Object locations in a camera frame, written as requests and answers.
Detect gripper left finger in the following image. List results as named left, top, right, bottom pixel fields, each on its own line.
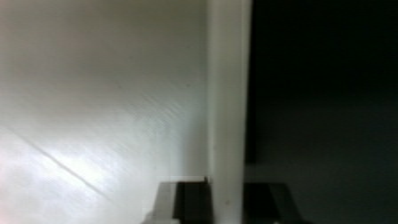
left=140, top=178, right=213, bottom=224

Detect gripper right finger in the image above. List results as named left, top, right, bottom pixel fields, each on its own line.
left=243, top=182, right=311, bottom=224

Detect white square tabletop part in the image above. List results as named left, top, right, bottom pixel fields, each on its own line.
left=0, top=0, right=252, bottom=224

